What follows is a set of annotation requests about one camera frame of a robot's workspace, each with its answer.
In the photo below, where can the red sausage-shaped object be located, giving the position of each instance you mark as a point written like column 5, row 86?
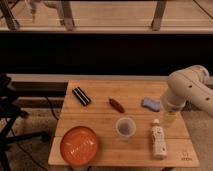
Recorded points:
column 116, row 105

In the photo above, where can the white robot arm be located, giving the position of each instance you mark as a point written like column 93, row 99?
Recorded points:
column 189, row 84

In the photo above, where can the white plastic bottle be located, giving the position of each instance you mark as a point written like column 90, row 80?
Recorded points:
column 159, row 143

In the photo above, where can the blue sponge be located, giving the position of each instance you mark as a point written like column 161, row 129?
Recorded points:
column 151, row 104

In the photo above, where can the black office chair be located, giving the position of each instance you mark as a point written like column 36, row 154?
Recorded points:
column 10, row 111

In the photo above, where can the orange bowl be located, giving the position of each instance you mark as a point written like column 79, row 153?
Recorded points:
column 79, row 146

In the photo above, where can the translucent clear gripper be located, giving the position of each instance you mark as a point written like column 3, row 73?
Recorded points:
column 168, row 118

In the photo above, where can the wooden folding table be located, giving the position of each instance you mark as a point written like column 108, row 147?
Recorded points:
column 112, row 109

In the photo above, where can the black rectangular box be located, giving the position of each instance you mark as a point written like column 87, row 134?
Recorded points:
column 81, row 96

